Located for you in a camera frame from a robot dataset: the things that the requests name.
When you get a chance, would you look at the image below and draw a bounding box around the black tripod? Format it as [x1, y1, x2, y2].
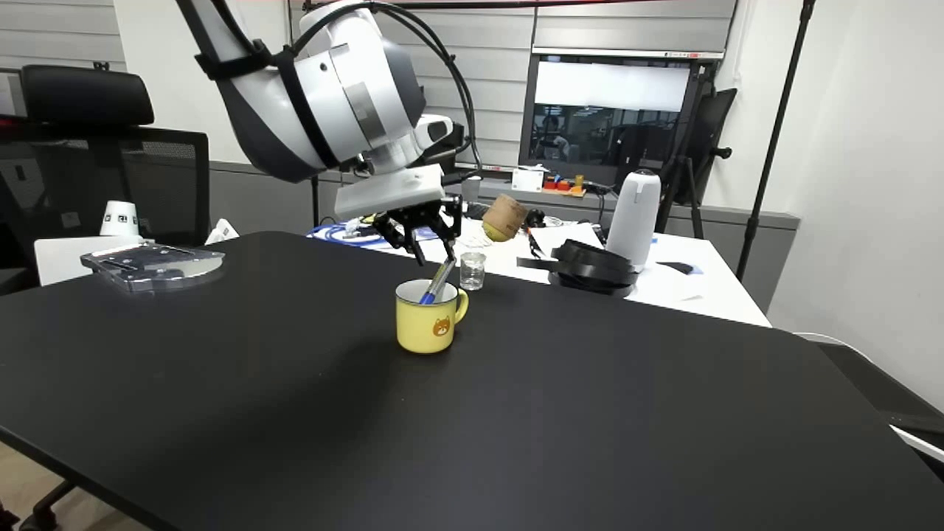
[735, 0, 816, 279]

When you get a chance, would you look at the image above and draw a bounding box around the white plastic bottle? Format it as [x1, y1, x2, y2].
[608, 173, 661, 269]

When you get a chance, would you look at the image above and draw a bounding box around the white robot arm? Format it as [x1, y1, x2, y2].
[177, 0, 474, 259]

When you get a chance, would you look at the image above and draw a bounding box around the tilted cork roll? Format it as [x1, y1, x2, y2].
[480, 195, 525, 241]

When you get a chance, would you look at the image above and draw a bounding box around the clear plastic tray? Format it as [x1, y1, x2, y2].
[78, 245, 227, 292]

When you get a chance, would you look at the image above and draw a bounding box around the yellow mug white interior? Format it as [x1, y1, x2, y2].
[394, 279, 468, 354]

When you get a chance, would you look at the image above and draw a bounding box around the small clear glass jar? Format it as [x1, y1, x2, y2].
[459, 250, 487, 292]

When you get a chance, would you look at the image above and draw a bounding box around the black office chair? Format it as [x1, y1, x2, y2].
[0, 65, 208, 287]

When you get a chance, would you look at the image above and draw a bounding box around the black round stand base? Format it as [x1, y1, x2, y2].
[552, 239, 637, 295]

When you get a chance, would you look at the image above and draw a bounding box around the dark monitor screen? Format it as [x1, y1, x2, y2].
[519, 55, 691, 189]

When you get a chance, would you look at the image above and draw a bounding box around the blue capped marker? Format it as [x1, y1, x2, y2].
[419, 259, 453, 307]

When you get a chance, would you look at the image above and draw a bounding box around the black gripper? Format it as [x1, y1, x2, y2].
[334, 164, 462, 263]

